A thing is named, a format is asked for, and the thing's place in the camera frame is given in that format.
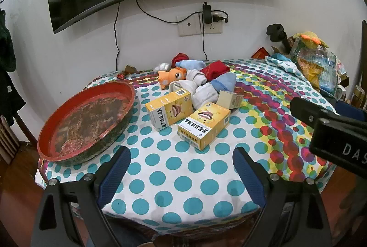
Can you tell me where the small white sock ball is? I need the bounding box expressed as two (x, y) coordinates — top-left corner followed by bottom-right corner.
(153, 62), (172, 72)

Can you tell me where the orange rubber toy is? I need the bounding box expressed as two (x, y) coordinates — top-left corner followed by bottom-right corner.
(158, 67), (188, 90)

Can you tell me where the light blue sock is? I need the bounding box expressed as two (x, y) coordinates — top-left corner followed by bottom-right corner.
(176, 59), (206, 72)
(211, 72), (236, 92)

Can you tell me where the round red tray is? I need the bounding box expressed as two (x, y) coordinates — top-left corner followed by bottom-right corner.
(37, 82), (136, 166)

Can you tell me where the black television power cable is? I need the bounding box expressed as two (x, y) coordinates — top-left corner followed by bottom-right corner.
(114, 1), (121, 70)

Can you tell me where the thin black cable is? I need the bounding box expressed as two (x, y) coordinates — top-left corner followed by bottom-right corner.
(135, 0), (205, 24)

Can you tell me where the plastic bag of snacks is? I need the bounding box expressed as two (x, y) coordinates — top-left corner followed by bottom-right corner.
(289, 41), (339, 93)

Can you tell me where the wooden chair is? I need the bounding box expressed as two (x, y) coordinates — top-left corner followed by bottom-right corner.
(0, 114), (33, 164)

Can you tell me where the white patterned cloth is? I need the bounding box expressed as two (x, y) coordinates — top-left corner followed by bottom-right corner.
(265, 56), (309, 81)

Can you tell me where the small beige box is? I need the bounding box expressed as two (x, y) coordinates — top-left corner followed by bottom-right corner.
(216, 90), (244, 109)

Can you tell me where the yellow knitted duck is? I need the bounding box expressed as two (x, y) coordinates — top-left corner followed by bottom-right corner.
(292, 32), (329, 49)

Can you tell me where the white wall socket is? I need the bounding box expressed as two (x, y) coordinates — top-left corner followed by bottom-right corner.
(176, 13), (223, 37)

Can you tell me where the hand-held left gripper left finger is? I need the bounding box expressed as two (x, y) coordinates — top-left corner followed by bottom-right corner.
(30, 146), (132, 247)

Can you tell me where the black power adapter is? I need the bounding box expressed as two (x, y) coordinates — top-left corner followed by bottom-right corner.
(203, 2), (212, 24)

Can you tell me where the light blue cloth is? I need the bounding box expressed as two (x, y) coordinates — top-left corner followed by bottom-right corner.
(270, 53), (293, 63)

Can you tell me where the yellow medicine box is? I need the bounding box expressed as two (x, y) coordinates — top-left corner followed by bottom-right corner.
(145, 89), (194, 132)
(177, 103), (231, 150)

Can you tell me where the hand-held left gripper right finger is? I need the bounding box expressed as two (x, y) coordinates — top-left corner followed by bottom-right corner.
(233, 147), (340, 247)

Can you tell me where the black plug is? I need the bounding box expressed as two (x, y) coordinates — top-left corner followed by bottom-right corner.
(211, 10), (229, 24)

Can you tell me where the red packet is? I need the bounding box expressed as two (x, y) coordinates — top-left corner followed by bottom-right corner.
(252, 47), (268, 59)

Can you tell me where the red sock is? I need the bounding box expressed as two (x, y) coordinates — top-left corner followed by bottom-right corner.
(171, 53), (190, 67)
(199, 61), (231, 82)

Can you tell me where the black clamp stand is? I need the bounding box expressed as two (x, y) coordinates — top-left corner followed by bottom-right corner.
(267, 24), (291, 53)

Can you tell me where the polka dot tablecloth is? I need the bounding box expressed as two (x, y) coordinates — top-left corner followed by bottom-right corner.
(34, 58), (340, 232)

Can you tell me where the dark green garment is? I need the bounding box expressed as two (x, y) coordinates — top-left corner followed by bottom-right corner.
(0, 8), (26, 125)

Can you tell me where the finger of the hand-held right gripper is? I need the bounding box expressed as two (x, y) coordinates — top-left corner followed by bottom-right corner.
(335, 100), (367, 121)
(289, 97), (339, 128)

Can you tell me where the grey adapter cable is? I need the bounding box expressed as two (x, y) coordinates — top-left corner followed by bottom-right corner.
(201, 23), (209, 62)

